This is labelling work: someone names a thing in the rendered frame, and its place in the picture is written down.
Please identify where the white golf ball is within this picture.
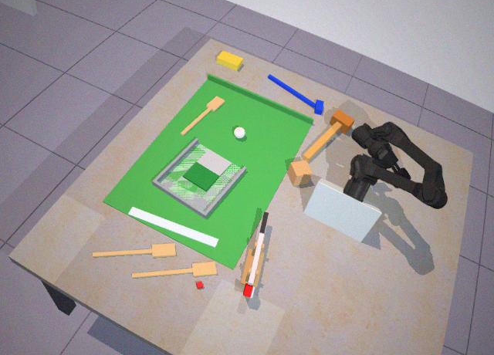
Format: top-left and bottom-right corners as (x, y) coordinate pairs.
(234, 127), (245, 138)

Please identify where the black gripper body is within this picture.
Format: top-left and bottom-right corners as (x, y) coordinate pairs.
(378, 138), (411, 180)

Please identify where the yellow rectangular block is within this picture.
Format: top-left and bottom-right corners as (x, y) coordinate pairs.
(217, 51), (243, 70)

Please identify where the white flat bar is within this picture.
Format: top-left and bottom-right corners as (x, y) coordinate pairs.
(129, 207), (218, 247)

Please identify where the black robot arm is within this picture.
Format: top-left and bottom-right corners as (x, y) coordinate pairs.
(343, 122), (448, 209)

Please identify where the green putting mat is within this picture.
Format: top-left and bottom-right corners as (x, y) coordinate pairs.
(103, 79), (312, 270)

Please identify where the blue golf putter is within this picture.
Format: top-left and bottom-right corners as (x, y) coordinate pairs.
(268, 74), (324, 115)

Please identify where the orange cube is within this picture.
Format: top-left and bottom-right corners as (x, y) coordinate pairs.
(287, 161), (313, 186)

